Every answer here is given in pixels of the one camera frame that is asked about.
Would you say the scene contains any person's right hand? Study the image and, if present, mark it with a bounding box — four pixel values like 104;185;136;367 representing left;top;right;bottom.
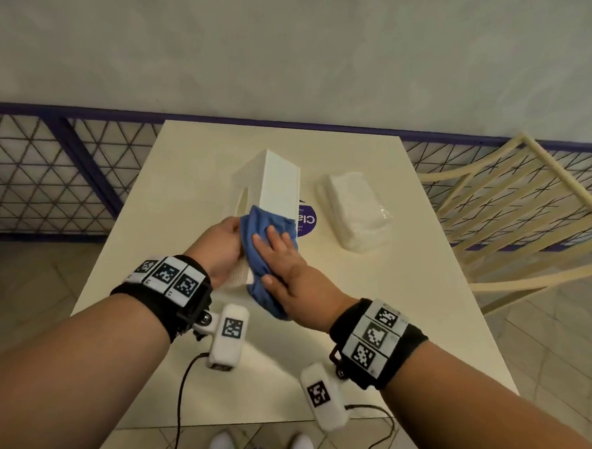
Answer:
251;221;360;337

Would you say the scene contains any cream slatted chair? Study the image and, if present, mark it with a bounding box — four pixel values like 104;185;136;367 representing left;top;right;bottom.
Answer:
414;127;592;319

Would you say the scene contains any person's left hand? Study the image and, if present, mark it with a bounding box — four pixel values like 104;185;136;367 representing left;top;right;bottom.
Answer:
182;216;247;291

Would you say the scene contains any purple railing with wire mesh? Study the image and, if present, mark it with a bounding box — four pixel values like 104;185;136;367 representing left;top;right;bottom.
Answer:
0;68;592;286

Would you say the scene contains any person's left forearm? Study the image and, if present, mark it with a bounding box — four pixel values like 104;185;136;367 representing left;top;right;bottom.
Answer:
0;290;183;449

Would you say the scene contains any black cable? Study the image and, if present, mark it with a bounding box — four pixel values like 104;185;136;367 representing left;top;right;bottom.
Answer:
344;401;398;449
163;352;215;449

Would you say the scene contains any black wristband with marker tags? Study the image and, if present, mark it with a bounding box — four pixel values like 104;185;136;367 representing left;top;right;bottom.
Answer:
327;295;432;393
108;253;217;346

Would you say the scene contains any white wrist camera with marker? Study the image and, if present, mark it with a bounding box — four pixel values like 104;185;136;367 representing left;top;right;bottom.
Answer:
191;302;254;375
298;361;351;434

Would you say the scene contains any wrapped pack of white napkins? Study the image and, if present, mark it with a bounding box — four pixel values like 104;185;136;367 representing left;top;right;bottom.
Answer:
315;169;397;255

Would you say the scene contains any white napkin dispenser box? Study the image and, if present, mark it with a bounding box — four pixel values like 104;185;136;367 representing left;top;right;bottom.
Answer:
221;147;308;291

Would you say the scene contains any round purple sticker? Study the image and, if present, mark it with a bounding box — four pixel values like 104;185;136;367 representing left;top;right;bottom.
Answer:
293;199;318;239

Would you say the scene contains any blue cleaning cloth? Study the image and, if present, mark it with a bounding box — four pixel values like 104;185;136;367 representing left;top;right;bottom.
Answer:
239;203;303;324

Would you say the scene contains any person's right forearm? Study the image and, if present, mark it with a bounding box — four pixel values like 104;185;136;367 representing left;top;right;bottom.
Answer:
378;332;592;449

